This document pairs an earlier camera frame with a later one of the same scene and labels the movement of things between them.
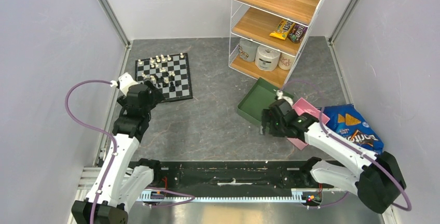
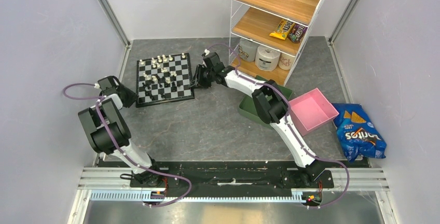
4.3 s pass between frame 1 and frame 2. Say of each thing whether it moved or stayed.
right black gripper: moved
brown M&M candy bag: stayed
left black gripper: moved
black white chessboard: stayed
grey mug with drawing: stayed
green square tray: stayed
